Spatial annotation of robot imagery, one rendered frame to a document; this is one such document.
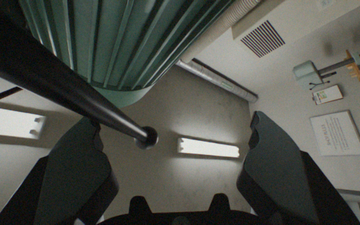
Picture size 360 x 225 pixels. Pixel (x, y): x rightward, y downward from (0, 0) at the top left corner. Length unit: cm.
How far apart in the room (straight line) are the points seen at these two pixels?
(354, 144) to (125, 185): 295
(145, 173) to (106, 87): 142
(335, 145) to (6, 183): 360
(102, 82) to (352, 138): 296
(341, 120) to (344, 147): 39
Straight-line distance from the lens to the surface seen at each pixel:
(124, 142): 149
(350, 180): 297
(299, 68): 215
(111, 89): 19
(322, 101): 311
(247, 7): 163
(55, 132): 149
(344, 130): 298
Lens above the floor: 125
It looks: 51 degrees up
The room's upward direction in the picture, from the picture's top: 115 degrees counter-clockwise
